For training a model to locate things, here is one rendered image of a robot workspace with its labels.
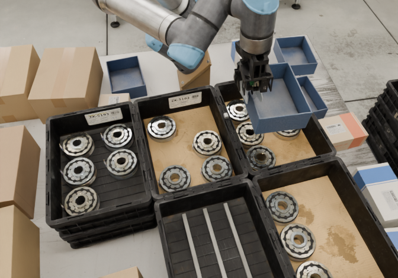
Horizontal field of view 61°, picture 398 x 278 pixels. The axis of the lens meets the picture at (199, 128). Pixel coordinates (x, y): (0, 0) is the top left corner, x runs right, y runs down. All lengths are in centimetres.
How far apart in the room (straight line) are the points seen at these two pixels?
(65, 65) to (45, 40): 166
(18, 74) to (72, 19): 183
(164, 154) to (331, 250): 61
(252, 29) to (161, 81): 92
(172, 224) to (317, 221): 45
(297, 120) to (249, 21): 34
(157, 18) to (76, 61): 77
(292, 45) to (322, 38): 131
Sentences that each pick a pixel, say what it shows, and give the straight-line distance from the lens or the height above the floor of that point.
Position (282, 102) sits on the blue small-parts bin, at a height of 107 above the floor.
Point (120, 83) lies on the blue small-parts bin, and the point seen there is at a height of 70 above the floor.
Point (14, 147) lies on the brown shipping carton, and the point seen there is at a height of 86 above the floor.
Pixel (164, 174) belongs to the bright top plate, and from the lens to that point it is 112.
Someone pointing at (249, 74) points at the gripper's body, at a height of 126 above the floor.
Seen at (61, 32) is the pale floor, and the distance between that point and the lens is 323.
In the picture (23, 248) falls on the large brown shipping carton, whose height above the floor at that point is 83.
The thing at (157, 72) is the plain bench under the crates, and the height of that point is 70.
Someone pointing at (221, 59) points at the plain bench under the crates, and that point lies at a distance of 170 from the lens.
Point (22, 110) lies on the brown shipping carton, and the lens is 156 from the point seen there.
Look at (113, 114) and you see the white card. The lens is 124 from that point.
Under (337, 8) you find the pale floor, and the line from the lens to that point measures 353.
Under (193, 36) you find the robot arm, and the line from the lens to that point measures 75.
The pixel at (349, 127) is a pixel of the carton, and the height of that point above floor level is 77.
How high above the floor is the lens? 183
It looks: 54 degrees down
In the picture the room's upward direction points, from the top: straight up
